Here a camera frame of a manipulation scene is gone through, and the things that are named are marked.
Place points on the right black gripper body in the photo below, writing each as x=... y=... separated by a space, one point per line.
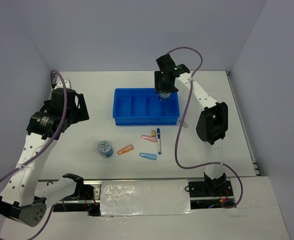
x=161 y=83

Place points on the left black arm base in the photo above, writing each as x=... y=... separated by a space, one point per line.
x=87 y=202

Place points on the pink correction tape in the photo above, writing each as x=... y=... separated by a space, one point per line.
x=150 y=138

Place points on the silver foil cover plate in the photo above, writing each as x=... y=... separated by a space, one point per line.
x=144 y=198

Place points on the blue compartment tray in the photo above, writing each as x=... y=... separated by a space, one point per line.
x=143 y=107

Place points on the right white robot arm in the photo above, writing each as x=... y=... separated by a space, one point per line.
x=212 y=124

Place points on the blue white marker pen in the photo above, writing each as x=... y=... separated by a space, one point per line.
x=159 y=146

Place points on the blue correction tape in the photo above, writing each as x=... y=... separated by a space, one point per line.
x=149 y=156

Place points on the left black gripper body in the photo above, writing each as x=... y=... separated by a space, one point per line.
x=78 y=115

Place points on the yellow eraser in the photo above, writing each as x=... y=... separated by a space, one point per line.
x=153 y=133

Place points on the blue slime jar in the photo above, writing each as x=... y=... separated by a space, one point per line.
x=105 y=149
x=163 y=96

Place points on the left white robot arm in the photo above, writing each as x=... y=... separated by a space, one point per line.
x=20 y=200

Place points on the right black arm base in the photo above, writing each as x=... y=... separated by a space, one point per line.
x=202 y=189

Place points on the white eraser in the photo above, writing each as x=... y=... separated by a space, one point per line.
x=185 y=125

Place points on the orange correction tape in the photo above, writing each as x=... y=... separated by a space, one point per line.
x=125 y=149

